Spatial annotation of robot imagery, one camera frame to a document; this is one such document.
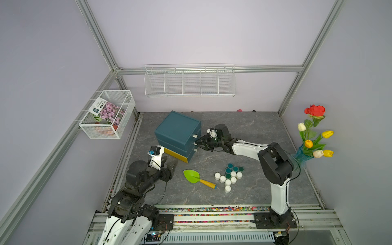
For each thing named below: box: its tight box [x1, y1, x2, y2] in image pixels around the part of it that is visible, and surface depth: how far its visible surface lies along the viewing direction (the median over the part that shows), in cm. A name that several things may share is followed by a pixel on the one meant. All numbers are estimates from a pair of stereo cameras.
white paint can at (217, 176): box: [214, 172, 222, 181], surface depth 88 cm
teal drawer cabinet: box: [154, 110, 202, 164], surface depth 86 cm
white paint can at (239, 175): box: [236, 171, 243, 180], surface depth 88 cm
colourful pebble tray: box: [158, 206, 272, 225], surface depth 79 cm
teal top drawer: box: [176, 115, 202, 153], surface depth 85 cm
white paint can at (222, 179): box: [219, 175, 227, 184], surface depth 87 cm
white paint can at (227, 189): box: [224, 185, 232, 193], surface depth 84 cm
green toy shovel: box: [183, 169, 217, 190], surface depth 90 cm
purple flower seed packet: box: [88, 96, 126, 126], surface depth 75 cm
